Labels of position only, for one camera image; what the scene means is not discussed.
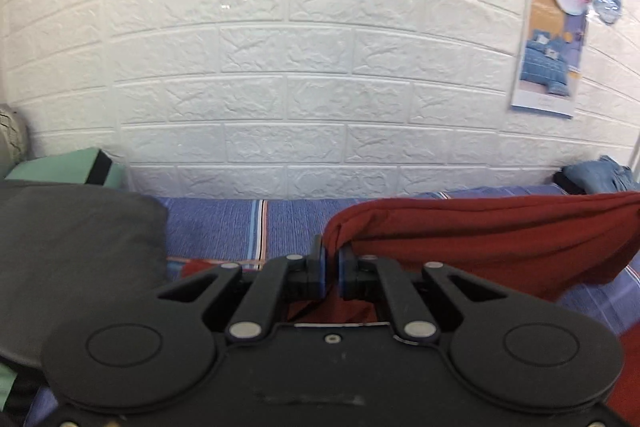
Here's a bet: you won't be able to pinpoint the bedding poster on wall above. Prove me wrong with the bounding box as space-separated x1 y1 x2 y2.
511 0 588 119

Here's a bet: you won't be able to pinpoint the red pants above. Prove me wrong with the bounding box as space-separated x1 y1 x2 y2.
179 190 640 427

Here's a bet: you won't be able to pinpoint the mint green folded garment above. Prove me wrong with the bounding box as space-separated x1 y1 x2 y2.
1 147 124 424

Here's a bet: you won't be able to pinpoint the dark grey folded garment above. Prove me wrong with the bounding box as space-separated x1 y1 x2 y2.
1 181 168 369

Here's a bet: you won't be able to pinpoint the folded blue jeans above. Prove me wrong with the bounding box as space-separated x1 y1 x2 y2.
561 155 639 194

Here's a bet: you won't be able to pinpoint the grey patterned pillow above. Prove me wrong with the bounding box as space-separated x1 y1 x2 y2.
0 103 29 179

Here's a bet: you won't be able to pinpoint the blue patterned bed sheet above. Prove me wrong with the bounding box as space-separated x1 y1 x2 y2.
22 183 640 427

